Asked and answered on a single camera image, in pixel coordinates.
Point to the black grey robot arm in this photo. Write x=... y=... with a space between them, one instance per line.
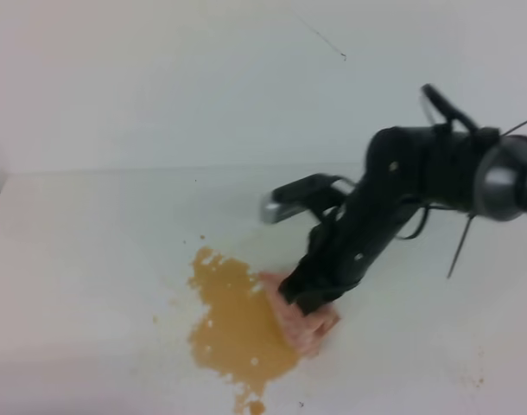
x=499 y=185

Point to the pink striped stained rag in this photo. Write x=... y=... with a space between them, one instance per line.
x=305 y=334

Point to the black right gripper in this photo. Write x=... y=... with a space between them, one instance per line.
x=406 y=169

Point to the black cable tie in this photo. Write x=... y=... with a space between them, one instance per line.
x=460 y=245

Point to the brown coffee spill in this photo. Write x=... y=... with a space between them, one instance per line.
x=238 y=336

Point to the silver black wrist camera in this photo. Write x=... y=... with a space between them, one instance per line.
x=315 y=193

